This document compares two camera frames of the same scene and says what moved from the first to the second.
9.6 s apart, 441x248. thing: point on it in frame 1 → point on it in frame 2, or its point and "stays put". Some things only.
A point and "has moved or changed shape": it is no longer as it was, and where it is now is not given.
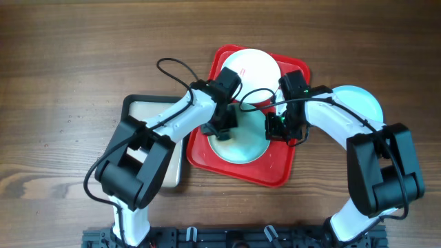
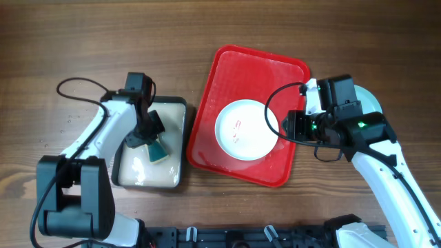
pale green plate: x=248 y=142 → x=368 y=102
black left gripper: x=230 y=122 → x=156 y=130
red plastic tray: x=274 y=167 stays put
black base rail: x=236 y=238 stays put
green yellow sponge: x=224 y=136 has moved or changed shape
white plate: x=257 y=69 → x=242 y=131
